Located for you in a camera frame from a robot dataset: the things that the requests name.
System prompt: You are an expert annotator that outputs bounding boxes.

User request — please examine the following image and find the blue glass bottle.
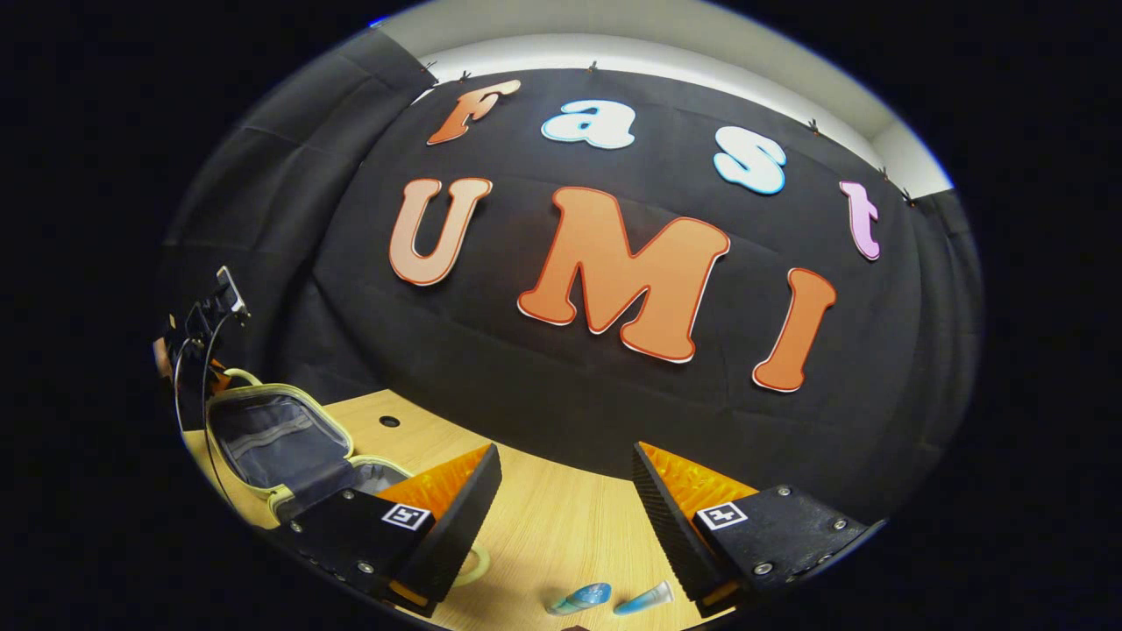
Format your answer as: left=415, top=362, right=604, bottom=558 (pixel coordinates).
left=545, top=582, right=613, bottom=616

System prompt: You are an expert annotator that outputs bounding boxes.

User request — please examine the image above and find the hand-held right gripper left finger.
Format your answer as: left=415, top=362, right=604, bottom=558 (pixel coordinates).
left=280, top=443, right=503, bottom=619

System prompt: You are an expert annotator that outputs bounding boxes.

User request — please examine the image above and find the black backdrop cloth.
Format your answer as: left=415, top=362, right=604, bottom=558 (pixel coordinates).
left=158, top=26, right=983, bottom=527

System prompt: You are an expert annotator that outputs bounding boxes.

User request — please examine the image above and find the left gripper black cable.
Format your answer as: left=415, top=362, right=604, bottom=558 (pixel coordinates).
left=173, top=311, right=242, bottom=518

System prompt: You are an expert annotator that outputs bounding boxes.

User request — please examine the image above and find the blue and white tube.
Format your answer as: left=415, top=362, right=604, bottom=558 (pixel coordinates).
left=612, top=580, right=676, bottom=616

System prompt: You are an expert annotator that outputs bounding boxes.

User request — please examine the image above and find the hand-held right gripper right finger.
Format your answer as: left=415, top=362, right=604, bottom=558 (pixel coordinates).
left=633, top=441, right=886, bottom=619

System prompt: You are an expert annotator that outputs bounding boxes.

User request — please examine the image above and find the pale yellow suitcase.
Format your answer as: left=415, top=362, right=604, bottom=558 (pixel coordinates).
left=203, top=368, right=492, bottom=588

